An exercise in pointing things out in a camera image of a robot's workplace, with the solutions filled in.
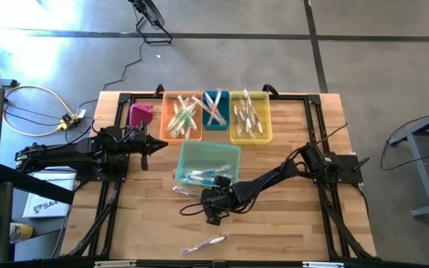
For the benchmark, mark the grey metal table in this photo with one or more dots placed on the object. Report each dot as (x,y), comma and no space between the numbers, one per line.
(425,186)

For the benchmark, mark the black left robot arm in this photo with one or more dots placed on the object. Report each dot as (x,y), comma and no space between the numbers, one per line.
(69,152)

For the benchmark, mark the green translucent plastic bin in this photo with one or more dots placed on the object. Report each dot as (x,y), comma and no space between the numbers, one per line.
(199,152)

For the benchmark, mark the purple toothbrush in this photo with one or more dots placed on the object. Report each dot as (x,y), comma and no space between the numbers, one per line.
(182,191)
(248,97)
(203,245)

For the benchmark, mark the yellow-green toothbrush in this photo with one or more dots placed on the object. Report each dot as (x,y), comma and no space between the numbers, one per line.
(192,108)

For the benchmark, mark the orange plastic bin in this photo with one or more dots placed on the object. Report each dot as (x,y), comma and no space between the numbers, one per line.
(166,97)

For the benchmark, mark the white label plate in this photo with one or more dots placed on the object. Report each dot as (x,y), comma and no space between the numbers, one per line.
(114,264)
(322,264)

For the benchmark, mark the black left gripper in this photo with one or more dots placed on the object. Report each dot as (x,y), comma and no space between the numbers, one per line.
(136,143)

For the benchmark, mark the yellow power plug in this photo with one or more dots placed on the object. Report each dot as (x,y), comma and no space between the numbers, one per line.
(65,123)

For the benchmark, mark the black floor fan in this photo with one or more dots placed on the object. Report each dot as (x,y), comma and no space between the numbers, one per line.
(151,15)

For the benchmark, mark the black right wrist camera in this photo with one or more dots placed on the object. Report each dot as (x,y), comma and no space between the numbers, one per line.
(223,199)

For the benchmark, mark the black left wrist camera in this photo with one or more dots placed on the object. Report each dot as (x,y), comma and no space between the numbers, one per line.
(142,137)

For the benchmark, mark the yellow can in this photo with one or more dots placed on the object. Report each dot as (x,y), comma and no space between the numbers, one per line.
(21,232)

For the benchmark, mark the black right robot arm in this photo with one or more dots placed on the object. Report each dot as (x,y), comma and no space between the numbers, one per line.
(266,182)

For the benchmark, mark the magenta plastic bin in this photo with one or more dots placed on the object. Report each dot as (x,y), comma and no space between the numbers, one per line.
(140,113)

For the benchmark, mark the teal plastic bin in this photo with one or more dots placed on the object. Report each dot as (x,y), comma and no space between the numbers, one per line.
(209,126)

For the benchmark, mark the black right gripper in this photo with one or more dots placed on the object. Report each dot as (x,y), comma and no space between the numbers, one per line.
(225,199)

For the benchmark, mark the blue toothbrush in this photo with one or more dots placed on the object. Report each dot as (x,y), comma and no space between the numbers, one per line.
(214,175)
(186,175)
(207,180)
(218,169)
(226,175)

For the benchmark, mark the yellow plastic bin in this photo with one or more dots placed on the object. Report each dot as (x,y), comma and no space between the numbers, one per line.
(266,137)

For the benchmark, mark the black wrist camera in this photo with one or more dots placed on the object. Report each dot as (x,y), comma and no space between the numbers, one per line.
(223,199)
(142,137)

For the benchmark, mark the white power adapter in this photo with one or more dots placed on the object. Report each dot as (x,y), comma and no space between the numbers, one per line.
(81,113)

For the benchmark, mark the white printed box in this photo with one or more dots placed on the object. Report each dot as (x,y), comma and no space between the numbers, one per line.
(47,206)

